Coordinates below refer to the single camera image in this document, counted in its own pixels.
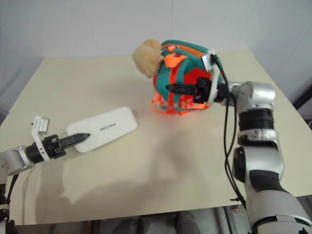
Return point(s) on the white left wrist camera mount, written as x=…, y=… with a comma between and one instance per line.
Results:
x=39, y=125

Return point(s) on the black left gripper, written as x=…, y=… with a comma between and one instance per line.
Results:
x=51, y=146

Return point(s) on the black stand leg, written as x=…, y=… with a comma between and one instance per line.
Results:
x=303, y=100

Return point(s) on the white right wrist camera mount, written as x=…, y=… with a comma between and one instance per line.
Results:
x=209, y=64

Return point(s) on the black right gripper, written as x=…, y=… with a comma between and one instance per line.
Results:
x=202, y=89

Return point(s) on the tan plush toy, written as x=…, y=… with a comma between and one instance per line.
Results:
x=147, y=58

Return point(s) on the white rectangular box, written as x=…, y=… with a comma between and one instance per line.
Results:
x=107, y=129

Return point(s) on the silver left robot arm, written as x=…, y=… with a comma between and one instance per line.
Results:
x=15, y=158

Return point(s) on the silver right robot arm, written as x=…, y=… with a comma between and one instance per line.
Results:
x=259, y=156

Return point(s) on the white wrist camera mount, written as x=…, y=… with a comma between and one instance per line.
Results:
x=209, y=64
x=39, y=125

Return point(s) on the orange and teal backpack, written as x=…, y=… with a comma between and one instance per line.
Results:
x=179, y=73

